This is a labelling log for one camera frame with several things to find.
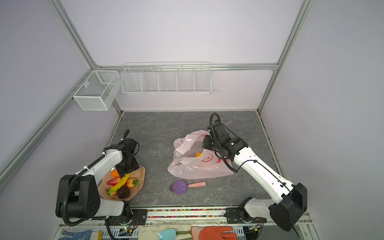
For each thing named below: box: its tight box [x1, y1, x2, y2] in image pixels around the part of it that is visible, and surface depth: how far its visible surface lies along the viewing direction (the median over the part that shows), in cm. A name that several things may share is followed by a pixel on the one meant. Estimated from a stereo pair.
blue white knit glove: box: [58, 230, 92, 240], surface depth 70 cm
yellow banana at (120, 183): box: [108, 173, 131, 194], surface depth 81 cm
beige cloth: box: [139, 224, 193, 240], surface depth 71 cm
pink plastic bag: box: [167, 130, 234, 180], surface depth 78 cm
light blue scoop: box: [158, 228, 177, 240], surface depth 69 cm
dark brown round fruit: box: [117, 185, 131, 199], surface depth 78 cm
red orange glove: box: [198, 226, 238, 240], surface depth 70 cm
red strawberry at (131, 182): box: [125, 177, 139, 189], surface depth 82 cm
